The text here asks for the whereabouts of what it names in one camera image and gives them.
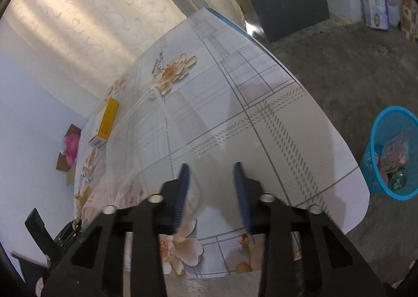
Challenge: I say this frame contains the floral tablecloth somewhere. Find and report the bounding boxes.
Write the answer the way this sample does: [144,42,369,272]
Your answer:
[74,9,370,279]

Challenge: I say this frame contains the white yellow medicine box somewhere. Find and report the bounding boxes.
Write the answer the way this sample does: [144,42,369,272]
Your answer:
[88,98,119,148]

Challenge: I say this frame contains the patterned wrapping paper roll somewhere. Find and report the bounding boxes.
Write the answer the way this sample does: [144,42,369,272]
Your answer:
[400,0,417,42]

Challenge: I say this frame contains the grey cabinet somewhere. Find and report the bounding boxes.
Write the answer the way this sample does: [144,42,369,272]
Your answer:
[236,0,329,43]

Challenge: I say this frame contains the left cream curtain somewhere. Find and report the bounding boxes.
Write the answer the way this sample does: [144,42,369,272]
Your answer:
[4,0,185,98]

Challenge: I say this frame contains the clear zip bag red stripe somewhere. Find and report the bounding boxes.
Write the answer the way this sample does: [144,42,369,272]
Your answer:
[378,132,409,173]

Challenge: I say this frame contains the clear plastic food container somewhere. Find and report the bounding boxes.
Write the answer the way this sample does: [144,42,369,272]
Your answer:
[82,90,204,222]

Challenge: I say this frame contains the blue mesh trash bin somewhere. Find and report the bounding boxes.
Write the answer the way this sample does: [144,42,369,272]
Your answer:
[359,106,417,201]

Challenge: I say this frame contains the cardboard box pink contents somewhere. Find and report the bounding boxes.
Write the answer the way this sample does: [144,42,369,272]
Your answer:
[56,124,82,186]

